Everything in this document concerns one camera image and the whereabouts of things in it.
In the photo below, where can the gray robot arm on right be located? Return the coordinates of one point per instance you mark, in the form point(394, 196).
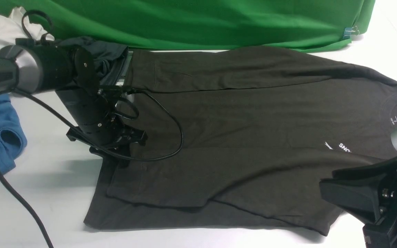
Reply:
point(369, 193)

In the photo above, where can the metal table cable hatch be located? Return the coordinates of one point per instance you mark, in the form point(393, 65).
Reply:
point(124, 62)

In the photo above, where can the white crumpled garment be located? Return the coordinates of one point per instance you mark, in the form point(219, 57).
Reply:
point(18, 28)

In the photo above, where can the dark teal crumpled garment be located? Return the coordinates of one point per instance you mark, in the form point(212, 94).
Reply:
point(105, 55)

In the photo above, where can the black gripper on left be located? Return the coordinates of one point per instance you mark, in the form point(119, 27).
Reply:
point(99, 123)

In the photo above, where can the dark gray long-sleeve top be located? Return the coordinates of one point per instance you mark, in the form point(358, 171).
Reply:
point(261, 126)

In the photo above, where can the green backdrop cloth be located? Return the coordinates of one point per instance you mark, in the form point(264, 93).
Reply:
point(302, 25)

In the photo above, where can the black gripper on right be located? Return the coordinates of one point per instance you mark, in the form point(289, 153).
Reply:
point(369, 193)

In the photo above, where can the blue binder clip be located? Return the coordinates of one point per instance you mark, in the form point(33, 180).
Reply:
point(350, 31)

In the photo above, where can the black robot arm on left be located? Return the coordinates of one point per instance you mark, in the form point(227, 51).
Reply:
point(70, 72)

